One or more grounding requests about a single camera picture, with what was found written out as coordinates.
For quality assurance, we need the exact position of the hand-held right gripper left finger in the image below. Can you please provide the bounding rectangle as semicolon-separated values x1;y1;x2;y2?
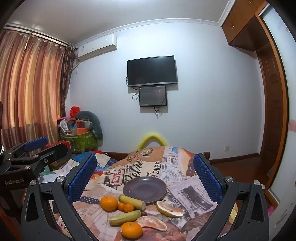
21;153;100;241

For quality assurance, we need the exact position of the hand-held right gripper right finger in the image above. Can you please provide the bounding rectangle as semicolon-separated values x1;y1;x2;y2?
187;153;270;241

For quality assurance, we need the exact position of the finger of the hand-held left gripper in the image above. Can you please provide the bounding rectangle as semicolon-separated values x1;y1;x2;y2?
9;142;68;167
4;137;48;160

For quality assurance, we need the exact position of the large orange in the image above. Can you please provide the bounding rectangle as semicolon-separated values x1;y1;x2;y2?
100;195;118;211
121;222;143;239

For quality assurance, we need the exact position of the pomelo slice with rind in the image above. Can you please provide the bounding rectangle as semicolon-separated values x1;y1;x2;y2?
156;200;185;217

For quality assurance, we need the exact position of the purple plate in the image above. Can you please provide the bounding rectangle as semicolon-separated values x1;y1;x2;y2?
123;176;167;205

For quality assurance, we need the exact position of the peeled pomelo segment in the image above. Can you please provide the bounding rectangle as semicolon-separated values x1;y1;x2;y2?
135;215;167;232

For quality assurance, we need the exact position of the red and blue box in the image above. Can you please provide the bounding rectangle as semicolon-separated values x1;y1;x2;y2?
46;141;71;151

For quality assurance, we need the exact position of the green storage basket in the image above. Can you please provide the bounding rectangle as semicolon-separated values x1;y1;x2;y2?
60;130;99;153

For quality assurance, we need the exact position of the orange box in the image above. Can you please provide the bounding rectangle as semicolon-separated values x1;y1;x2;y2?
71;128;89;136

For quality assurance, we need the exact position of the grey pillow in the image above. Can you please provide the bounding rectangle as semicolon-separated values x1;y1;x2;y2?
76;111;103;140

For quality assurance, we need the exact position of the striped orange curtain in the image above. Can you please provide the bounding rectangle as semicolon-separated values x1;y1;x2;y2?
0;29;66;149

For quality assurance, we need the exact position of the printed blanket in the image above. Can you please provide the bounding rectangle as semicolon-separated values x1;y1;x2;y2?
38;146;238;241

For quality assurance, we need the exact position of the brown curtain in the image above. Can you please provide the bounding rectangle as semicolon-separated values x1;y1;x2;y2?
60;45;77;118

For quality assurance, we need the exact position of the small black monitor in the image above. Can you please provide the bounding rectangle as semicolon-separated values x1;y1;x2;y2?
139;85;168;107

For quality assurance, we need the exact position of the wooden door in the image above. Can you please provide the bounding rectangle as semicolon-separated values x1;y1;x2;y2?
255;16;289;209

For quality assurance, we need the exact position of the white air conditioner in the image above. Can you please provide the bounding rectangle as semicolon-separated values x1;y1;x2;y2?
76;34;117;62

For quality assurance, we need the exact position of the wooden overhead cabinet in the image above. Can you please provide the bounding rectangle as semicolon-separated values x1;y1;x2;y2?
221;0;269;52

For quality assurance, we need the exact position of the white curtain rail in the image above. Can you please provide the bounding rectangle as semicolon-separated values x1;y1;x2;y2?
3;23;70;45

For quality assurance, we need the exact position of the wall television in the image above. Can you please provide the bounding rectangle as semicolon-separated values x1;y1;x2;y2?
127;55;178;88

